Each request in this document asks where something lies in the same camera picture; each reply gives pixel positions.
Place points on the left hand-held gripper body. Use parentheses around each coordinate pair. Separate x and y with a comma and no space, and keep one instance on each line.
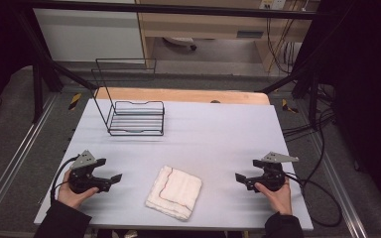
(82,178)

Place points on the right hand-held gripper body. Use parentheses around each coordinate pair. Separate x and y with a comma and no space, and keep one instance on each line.
(273,177)

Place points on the white towel red stitching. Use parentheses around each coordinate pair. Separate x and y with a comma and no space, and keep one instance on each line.
(175,195)

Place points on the person's left hand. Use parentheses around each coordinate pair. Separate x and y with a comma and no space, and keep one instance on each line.
(72,196)

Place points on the person's right hand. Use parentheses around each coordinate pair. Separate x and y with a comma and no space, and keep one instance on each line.
(279,200)

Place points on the yellow black floor tape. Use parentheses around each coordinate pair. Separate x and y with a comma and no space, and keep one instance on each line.
(75,101)
(288,106)

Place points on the black metal stand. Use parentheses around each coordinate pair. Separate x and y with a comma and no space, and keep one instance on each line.
(38,92)
(313,99)

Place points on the wooden table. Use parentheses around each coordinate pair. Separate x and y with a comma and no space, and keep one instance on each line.
(178,95)

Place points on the white cabinet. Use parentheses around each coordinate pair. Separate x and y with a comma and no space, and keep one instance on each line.
(86,33)

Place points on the dark curtain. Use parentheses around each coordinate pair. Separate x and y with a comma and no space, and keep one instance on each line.
(363,82)
(0,49)

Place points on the office chair base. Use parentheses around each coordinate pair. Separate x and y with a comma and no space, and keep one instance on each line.
(180,41)

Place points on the white power outlet strip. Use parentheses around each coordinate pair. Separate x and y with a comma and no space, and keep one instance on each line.
(273,4)

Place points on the aluminium rail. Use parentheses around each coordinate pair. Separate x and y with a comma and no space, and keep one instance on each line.
(16,155)
(342,188)

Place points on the black horizontal frame bar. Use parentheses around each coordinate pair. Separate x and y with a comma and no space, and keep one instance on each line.
(178,9)

